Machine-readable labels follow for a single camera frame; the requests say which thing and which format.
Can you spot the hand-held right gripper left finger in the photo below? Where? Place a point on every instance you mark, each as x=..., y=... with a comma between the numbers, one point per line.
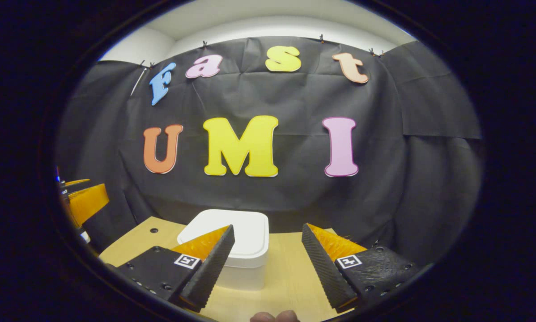
x=210, y=273

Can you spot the wooden desktop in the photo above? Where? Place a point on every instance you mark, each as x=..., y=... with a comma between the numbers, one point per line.
x=286, y=277

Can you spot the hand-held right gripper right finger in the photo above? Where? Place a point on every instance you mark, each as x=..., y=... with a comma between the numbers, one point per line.
x=324, y=273

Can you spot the black backdrop cloth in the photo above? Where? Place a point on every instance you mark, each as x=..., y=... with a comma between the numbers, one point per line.
x=295, y=98

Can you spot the white desktop garbage bin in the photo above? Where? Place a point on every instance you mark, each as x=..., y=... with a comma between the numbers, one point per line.
x=250, y=241

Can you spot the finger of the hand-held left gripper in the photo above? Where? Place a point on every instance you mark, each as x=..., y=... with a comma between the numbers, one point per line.
x=89, y=203
x=73, y=183

